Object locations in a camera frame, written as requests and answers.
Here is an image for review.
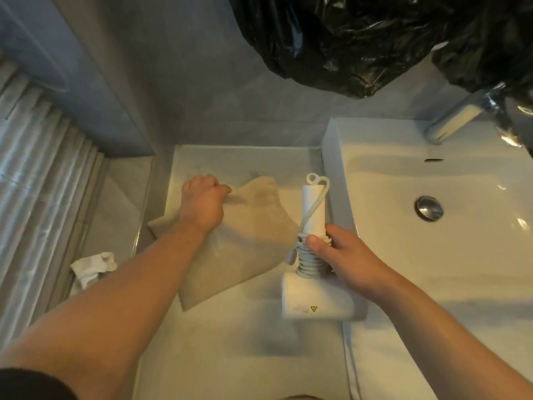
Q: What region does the chrome faucet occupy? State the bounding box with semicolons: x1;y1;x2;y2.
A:
424;81;507;146

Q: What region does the white power cord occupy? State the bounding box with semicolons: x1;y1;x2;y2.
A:
284;172;335;281

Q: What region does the person's left forearm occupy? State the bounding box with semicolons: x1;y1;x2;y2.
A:
0;218;215;384

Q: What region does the crumpled white tissue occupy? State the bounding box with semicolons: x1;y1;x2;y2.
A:
68;252;118;290

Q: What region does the chrome sink drain plug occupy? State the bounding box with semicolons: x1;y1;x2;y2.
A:
414;195;445;223

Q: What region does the person's right hand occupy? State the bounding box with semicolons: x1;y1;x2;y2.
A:
306;223;396;308

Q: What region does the person's right forearm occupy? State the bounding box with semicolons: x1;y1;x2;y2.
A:
368;272;533;400

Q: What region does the black plastic sheet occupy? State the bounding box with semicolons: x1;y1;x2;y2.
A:
227;0;533;151

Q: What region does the pleated grey curtain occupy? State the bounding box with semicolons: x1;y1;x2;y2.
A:
0;49;105;351

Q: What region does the white hair dryer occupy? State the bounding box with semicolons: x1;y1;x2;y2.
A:
281;172;368;322

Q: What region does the beige drawstring cloth bag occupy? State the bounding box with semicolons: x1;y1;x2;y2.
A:
146;176;300;312

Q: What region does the person's left hand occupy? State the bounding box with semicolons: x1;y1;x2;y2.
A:
178;174;232;237

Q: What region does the white towel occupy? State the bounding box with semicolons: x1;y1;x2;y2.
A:
342;318;438;400

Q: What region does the person's black sleeve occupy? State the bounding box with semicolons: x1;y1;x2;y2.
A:
0;367;80;400

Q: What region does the white sink basin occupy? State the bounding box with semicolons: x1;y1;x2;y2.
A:
320;116;533;400

